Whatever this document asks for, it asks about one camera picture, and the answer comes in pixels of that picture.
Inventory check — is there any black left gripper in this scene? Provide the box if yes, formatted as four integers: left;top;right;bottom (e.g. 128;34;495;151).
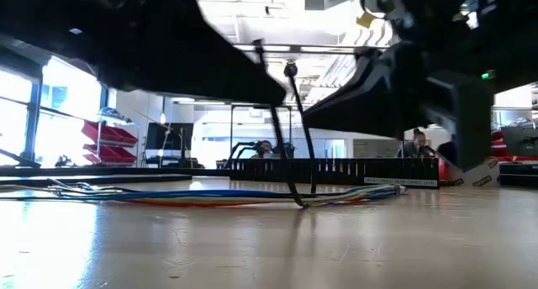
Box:
0;0;186;78

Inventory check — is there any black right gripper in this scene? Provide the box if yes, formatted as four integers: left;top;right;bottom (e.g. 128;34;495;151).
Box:
303;28;538;169

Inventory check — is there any black slotted cable duct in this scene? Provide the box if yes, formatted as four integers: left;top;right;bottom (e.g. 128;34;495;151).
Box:
229;157;440;189

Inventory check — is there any multicoloured wire bundle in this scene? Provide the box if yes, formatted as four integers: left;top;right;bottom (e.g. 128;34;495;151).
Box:
0;177;408;209

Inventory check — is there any black duct cover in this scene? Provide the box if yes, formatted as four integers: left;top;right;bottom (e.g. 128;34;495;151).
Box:
0;173;193;187

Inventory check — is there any person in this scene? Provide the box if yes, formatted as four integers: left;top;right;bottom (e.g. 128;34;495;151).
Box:
251;139;275;160
397;128;439;159

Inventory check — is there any black display screen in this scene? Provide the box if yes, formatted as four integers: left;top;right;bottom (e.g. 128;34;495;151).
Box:
145;123;194;152

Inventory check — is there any red storage bin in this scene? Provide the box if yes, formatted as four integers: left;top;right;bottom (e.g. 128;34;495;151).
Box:
82;144;123;163
111;127;139;147
108;145;138;165
82;120;123;144

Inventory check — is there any black robot station frame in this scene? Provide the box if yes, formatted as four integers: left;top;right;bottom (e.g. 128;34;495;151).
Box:
229;104;294;160

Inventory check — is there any yellow cable tag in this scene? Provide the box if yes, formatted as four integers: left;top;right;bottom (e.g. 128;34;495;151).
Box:
356;12;378;29

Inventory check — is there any metal wire shelf rack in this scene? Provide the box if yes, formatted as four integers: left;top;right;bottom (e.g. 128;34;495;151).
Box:
79;107;142;168

